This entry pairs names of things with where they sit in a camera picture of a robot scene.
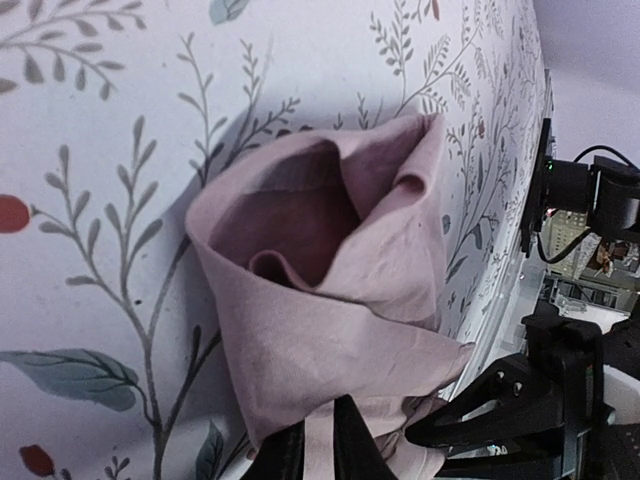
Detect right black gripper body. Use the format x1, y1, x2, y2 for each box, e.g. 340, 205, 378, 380
519, 304, 640, 480

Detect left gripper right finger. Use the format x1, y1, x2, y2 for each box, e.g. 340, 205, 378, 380
333, 395, 388, 480

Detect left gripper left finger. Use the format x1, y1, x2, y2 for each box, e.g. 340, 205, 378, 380
254, 420, 305, 480

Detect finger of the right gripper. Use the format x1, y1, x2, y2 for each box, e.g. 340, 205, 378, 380
406, 352, 565, 450

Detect pink and white underwear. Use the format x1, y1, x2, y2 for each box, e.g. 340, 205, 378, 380
186, 114, 473, 479

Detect floral patterned table mat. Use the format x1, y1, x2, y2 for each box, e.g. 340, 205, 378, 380
1, 1, 545, 479

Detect aluminium front rail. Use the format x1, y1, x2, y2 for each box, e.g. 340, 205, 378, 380
439, 249, 640, 401

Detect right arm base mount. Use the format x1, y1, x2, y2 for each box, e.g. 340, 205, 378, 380
519, 118, 639, 265

